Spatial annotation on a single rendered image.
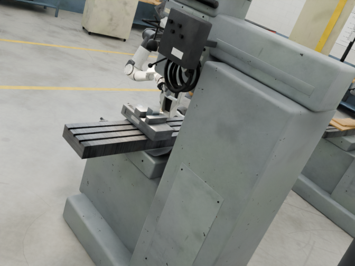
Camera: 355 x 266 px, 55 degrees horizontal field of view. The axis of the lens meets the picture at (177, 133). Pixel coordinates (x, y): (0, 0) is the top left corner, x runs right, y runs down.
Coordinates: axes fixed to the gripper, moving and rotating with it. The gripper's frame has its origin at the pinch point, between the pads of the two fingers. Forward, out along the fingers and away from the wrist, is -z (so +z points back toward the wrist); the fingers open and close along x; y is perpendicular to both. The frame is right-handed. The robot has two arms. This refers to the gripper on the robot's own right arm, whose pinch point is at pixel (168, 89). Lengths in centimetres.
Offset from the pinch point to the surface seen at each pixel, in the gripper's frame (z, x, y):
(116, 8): 616, 63, 58
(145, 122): -9.6, -10.9, 20.0
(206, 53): -30.0, 1.1, -33.6
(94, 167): 19, -27, 76
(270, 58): -60, 16, -45
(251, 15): 914, 567, -7
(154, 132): -18.4, -6.8, 21.5
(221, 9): -26, 2, -55
